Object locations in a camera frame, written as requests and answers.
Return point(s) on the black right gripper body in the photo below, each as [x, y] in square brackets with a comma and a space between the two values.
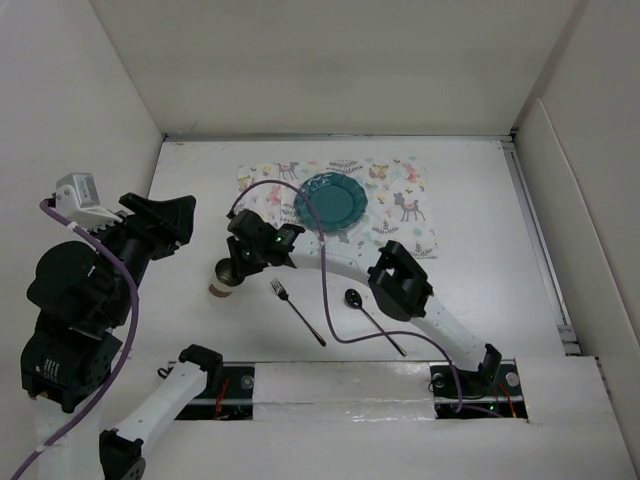
[249, 259]

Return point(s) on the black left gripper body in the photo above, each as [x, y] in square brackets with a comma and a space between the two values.
[137, 239]

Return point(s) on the white cup with wooden base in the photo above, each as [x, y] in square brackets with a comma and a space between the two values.
[223, 280]

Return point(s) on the teal ceramic plate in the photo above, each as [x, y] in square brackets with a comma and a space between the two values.
[339, 201]

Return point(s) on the black spoon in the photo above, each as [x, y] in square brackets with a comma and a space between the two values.
[354, 300]

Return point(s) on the animal print cloth napkin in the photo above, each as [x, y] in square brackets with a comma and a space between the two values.
[396, 190]

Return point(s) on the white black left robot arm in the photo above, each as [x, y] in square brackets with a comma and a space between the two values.
[87, 293]

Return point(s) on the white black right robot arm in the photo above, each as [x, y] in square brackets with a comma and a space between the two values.
[398, 283]

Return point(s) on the black fork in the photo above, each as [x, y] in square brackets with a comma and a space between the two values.
[283, 295]

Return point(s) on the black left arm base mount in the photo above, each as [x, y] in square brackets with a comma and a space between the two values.
[232, 401]

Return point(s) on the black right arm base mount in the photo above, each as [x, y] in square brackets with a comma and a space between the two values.
[502, 398]

